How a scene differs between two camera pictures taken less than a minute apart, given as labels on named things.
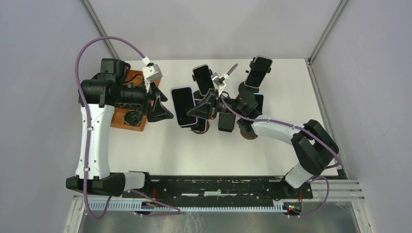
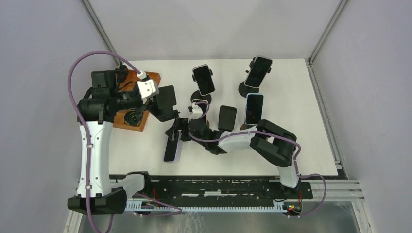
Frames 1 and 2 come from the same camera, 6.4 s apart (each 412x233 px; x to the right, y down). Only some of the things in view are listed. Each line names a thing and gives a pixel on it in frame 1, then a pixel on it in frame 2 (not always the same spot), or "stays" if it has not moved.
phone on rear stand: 203,76 stays
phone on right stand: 258,72 stays
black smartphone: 184,102 → 171,147
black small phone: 226,122 stays
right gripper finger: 204,110 → 172,132
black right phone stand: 243,90 stays
